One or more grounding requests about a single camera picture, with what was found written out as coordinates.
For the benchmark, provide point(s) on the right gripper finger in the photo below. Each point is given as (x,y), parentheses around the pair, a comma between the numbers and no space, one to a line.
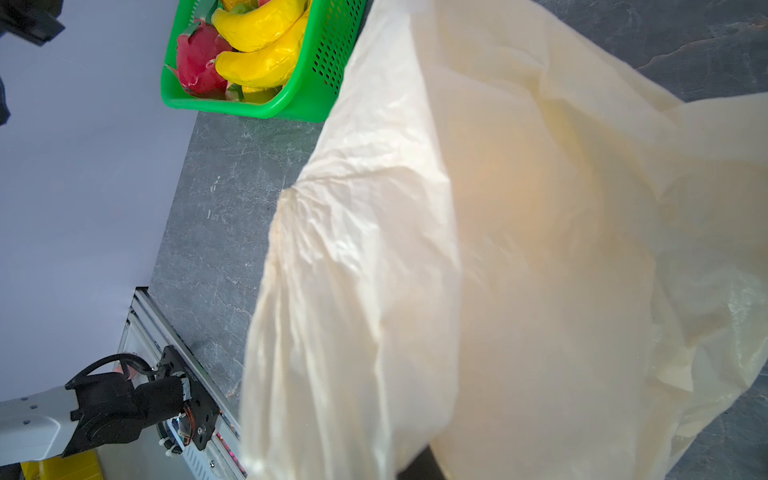
(423,467)

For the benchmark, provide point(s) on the aluminium front rail frame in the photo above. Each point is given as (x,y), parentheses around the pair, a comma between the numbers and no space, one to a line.
(163,450)

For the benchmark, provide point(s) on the yellow banana bunch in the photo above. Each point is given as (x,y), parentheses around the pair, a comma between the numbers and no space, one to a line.
(266,43)

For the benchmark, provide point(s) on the pink dragon fruit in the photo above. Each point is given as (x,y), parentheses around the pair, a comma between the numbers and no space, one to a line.
(197,49)

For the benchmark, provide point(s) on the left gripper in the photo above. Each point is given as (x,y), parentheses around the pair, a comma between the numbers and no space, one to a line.
(36,21)

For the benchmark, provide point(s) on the beige plastic bag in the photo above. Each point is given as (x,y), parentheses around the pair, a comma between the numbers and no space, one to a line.
(513,248)

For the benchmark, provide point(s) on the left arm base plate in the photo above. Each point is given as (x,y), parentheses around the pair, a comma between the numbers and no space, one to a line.
(196,402)

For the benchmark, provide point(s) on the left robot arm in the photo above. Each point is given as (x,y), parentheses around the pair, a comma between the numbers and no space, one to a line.
(90,160)

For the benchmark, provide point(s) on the green plastic basket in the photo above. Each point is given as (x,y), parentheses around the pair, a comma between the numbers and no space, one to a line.
(310,93)

